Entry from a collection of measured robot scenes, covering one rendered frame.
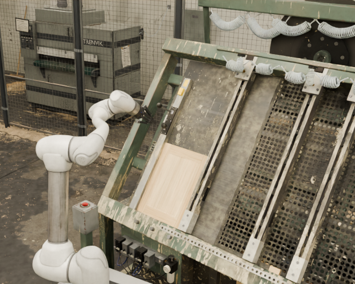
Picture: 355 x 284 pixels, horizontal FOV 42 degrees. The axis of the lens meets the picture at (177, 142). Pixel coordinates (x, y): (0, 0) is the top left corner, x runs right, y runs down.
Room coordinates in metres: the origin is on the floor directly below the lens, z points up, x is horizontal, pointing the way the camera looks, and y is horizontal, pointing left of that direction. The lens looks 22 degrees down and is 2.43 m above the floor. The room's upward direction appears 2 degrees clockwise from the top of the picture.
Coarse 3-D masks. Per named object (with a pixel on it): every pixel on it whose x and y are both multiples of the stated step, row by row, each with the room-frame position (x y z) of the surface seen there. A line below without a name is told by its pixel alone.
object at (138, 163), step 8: (168, 80) 3.27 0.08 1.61; (176, 80) 3.24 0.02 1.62; (176, 88) 3.21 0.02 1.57; (168, 104) 3.16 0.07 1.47; (288, 104) 2.72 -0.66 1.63; (280, 112) 2.77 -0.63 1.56; (288, 112) 2.71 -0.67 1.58; (320, 112) 2.59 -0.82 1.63; (344, 112) 2.52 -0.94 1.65; (336, 120) 2.51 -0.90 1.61; (160, 128) 3.06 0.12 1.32; (136, 160) 2.97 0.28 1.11; (144, 160) 2.94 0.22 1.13; (352, 176) 2.28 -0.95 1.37; (352, 192) 2.23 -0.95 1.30; (248, 200) 2.43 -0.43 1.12; (344, 200) 2.22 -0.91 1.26; (344, 208) 2.19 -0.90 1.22; (280, 216) 2.29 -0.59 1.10; (288, 224) 2.24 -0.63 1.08; (296, 224) 2.22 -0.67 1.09; (336, 232) 2.09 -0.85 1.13; (328, 240) 2.10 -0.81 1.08; (344, 240) 2.07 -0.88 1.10; (352, 240) 2.05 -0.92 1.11; (352, 248) 2.02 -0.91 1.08
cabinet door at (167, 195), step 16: (160, 160) 2.82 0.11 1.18; (176, 160) 2.77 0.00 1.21; (192, 160) 2.71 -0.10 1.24; (160, 176) 2.74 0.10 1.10; (176, 176) 2.69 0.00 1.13; (192, 176) 2.64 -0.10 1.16; (144, 192) 2.72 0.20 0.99; (160, 192) 2.67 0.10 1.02; (176, 192) 2.62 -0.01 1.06; (192, 192) 2.57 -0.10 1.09; (144, 208) 2.64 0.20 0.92; (160, 208) 2.60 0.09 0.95; (176, 208) 2.55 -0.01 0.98; (176, 224) 2.47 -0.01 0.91
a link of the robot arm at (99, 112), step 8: (96, 104) 2.68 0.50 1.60; (104, 104) 2.66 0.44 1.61; (88, 112) 2.70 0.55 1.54; (96, 112) 2.61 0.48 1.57; (104, 112) 2.63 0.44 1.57; (96, 120) 2.47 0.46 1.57; (104, 120) 2.64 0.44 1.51; (96, 128) 2.30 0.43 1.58; (104, 128) 2.30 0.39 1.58; (104, 136) 2.24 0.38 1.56; (104, 144) 2.21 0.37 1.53
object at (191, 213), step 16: (240, 64) 2.79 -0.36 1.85; (240, 80) 2.86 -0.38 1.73; (240, 96) 2.78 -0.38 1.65; (240, 112) 2.78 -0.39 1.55; (224, 128) 2.72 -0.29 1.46; (224, 144) 2.66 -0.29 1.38; (208, 160) 2.60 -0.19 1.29; (208, 176) 2.53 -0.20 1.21; (192, 208) 2.44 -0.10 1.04; (192, 224) 2.42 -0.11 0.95
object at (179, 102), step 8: (184, 80) 3.11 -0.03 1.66; (184, 88) 3.07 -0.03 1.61; (184, 96) 3.04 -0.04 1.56; (176, 104) 3.01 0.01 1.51; (176, 112) 2.98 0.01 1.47; (176, 120) 2.98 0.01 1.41; (160, 136) 2.91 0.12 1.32; (168, 136) 2.92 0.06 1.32; (160, 144) 2.87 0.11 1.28; (160, 152) 2.85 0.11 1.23; (152, 160) 2.82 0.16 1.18; (152, 168) 2.79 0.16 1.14; (144, 176) 2.77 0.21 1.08; (144, 184) 2.73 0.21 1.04; (136, 192) 2.72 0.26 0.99; (136, 200) 2.69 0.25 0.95; (136, 208) 2.67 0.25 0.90
